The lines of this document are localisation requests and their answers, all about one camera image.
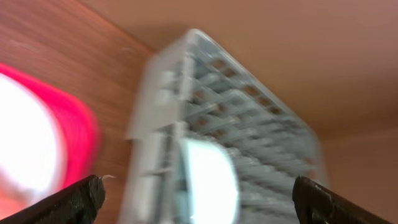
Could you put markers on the red plastic tray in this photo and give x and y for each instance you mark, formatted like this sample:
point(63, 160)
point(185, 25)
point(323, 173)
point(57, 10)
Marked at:
point(78, 128)

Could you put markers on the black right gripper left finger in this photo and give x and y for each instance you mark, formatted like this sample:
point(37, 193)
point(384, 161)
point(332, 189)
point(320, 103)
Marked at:
point(79, 203)

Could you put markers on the light blue bowl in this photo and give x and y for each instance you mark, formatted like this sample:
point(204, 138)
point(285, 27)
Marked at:
point(208, 189)

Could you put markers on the grey dishwasher rack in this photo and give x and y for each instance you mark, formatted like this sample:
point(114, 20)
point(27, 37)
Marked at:
point(194, 89)

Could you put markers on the light blue plate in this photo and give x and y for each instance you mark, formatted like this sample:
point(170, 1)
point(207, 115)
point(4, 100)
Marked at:
point(33, 159)

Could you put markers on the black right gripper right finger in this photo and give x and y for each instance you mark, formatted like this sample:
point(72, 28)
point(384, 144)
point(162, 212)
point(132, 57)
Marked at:
point(316, 204)

